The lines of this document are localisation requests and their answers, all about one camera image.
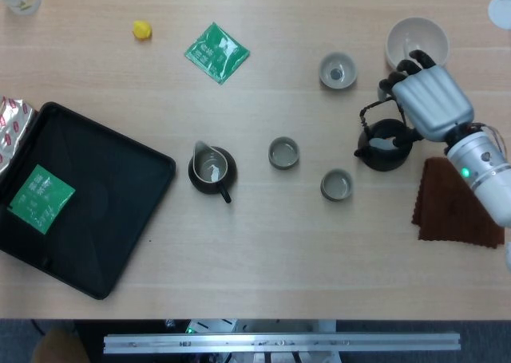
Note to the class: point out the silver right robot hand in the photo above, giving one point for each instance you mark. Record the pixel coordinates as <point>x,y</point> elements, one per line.
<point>433,99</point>

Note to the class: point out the black teapot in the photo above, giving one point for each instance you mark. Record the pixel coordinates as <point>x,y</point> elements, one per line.
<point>383,161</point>

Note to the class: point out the grey teacup with dark spot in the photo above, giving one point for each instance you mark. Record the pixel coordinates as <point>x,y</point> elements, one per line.
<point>328,64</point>

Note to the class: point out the grey-green teacup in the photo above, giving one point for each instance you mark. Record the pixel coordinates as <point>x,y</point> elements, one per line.
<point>337,185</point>
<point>284,153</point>

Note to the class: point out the white spoon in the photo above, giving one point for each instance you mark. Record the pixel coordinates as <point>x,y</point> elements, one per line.
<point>408,46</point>

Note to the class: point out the cream bowl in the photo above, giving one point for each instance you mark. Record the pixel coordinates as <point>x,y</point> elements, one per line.
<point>415,32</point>

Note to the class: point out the white round lid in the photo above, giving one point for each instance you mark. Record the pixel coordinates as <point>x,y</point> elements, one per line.
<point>501,12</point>

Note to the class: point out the brown cloth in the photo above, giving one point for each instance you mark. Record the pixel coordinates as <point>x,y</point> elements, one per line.
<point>447,211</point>

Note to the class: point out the green tea packet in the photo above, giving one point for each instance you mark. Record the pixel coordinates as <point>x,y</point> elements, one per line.
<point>217,52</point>
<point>40,199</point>

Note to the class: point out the black square tray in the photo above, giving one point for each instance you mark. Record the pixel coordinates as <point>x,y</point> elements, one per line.
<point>100,179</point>

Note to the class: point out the silver foil bag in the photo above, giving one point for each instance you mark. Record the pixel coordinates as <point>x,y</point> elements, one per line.
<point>12,127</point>

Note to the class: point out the tan brown seat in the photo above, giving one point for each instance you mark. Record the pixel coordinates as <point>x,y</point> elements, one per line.
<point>56,347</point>

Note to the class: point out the aluminium rail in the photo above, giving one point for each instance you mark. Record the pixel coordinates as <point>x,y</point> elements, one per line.
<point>279,343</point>

